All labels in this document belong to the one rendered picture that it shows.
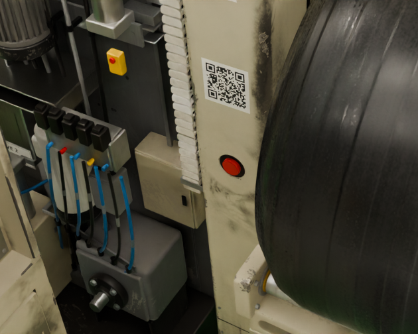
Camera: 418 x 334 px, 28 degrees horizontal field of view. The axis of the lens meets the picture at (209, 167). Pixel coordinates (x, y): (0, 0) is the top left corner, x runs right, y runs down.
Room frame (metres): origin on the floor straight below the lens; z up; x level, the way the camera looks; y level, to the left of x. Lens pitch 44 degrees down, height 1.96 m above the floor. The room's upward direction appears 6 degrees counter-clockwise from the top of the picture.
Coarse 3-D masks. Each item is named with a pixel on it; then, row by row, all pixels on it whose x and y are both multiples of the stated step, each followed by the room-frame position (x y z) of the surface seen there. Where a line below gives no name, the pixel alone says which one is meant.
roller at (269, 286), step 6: (270, 276) 0.80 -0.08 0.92; (264, 282) 0.80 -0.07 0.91; (270, 282) 0.79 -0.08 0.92; (264, 288) 0.80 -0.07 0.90; (270, 288) 0.79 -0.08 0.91; (276, 288) 0.78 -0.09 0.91; (276, 294) 0.78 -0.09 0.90; (282, 294) 0.78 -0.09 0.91; (288, 300) 0.77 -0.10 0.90; (300, 306) 0.76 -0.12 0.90; (312, 312) 0.75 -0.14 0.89; (354, 330) 0.71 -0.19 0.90
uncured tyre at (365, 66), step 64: (320, 0) 0.80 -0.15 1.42; (384, 0) 0.75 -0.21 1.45; (320, 64) 0.72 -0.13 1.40; (384, 64) 0.69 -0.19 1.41; (320, 128) 0.66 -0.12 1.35; (384, 128) 0.64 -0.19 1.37; (256, 192) 0.70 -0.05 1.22; (320, 192) 0.63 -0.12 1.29; (384, 192) 0.60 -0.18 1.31; (320, 256) 0.60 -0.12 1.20; (384, 256) 0.57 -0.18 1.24; (384, 320) 0.56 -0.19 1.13
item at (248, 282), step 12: (252, 252) 0.83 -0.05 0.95; (252, 264) 0.81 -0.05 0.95; (264, 264) 0.81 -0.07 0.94; (240, 276) 0.79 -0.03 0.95; (252, 276) 0.78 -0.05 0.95; (264, 276) 0.80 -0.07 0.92; (240, 288) 0.78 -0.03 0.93; (252, 288) 0.78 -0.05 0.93; (240, 300) 0.78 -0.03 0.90; (252, 300) 0.78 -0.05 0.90; (240, 312) 0.78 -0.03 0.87; (252, 312) 0.77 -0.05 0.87
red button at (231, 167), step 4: (224, 160) 0.92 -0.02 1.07; (228, 160) 0.91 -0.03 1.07; (232, 160) 0.91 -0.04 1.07; (224, 164) 0.91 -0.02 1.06; (228, 164) 0.91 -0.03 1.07; (232, 164) 0.91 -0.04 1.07; (236, 164) 0.90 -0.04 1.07; (224, 168) 0.91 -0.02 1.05; (228, 168) 0.91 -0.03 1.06; (232, 168) 0.91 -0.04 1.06; (236, 168) 0.90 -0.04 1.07; (240, 168) 0.90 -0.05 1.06; (228, 172) 0.91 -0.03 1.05; (232, 172) 0.91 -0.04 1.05; (236, 172) 0.90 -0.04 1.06
